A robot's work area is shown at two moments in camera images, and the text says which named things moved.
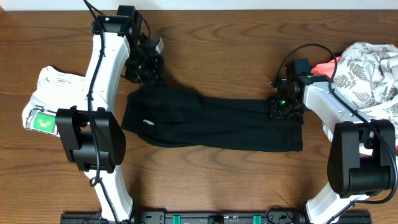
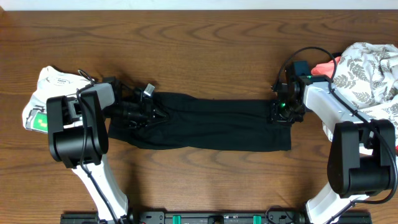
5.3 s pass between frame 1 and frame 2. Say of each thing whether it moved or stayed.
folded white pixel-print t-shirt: stayed
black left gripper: moved
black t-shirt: stayed
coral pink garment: stayed
